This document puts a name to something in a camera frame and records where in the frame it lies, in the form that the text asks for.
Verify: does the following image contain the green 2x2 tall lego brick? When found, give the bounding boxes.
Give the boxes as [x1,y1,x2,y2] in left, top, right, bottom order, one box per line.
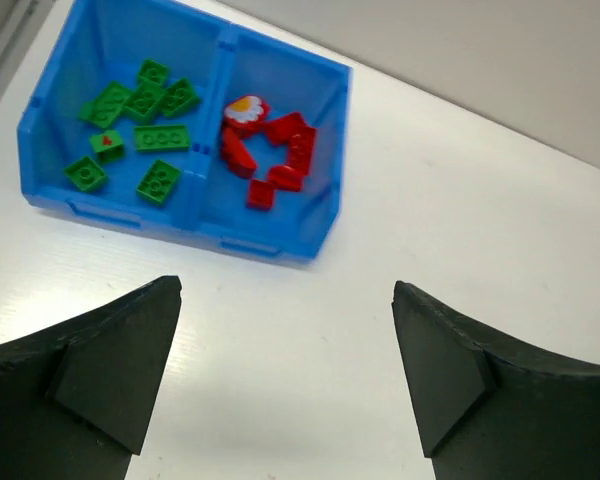
[64,156,108,192]

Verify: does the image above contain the blue two-compartment bin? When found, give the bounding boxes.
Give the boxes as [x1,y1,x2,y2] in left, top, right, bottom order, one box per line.
[18,1,351,261]

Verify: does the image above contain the green brick with red mark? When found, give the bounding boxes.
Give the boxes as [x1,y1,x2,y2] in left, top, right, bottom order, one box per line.
[89,130,125,164]

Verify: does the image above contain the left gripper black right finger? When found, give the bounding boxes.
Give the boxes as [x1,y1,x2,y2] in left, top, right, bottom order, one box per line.
[392,281,600,479]

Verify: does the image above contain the small red lego piece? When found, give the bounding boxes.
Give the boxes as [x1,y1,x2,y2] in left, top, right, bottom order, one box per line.
[246,179,276,211]

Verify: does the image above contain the green 2x4 lego plate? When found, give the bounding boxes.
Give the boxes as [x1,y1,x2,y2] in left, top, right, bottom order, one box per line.
[133,124,191,152]
[78,81,132,129]

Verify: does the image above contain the small green 2x2 brick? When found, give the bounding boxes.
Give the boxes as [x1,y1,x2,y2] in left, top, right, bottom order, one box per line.
[136,59,169,87]

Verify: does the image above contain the red curved lego piece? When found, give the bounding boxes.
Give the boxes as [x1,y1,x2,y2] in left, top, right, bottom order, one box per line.
[221,127,257,179]

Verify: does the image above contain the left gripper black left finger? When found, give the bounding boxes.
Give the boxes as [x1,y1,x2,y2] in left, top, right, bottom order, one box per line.
[0,276,182,479]

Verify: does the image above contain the dark green 2x2 lego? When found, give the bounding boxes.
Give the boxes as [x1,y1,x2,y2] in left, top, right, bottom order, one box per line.
[124,81,166,125]

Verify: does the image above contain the red 2x4 lego brick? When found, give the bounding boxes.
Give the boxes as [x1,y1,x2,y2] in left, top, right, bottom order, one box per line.
[286,126,316,176]

